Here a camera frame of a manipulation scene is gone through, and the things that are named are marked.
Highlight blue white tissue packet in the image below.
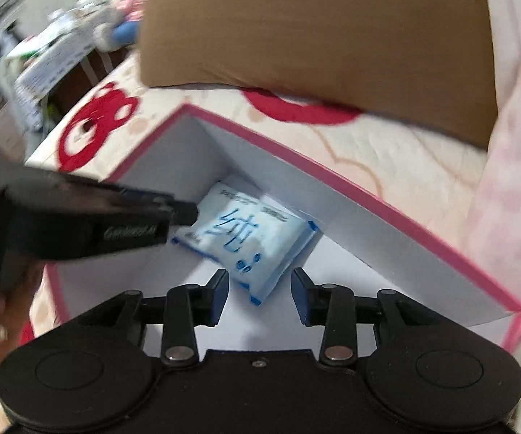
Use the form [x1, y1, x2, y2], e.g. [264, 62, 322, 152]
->
[170, 181, 320, 308]

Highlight grey pink blue plush toy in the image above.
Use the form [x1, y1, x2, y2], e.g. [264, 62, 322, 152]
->
[93, 0, 148, 50]

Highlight pink cardboard box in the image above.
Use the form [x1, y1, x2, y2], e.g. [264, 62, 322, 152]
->
[43, 104, 521, 358]

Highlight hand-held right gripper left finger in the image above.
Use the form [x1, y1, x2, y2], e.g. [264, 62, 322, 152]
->
[77, 269, 230, 368]

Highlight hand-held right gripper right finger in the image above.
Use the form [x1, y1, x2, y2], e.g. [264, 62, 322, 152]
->
[290, 268, 444, 369]

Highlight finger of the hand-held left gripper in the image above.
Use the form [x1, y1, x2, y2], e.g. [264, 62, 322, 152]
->
[102, 183, 177, 209]
[101, 199, 199, 227]

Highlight brown pillow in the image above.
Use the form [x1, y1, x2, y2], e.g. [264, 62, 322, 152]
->
[138, 0, 501, 150]

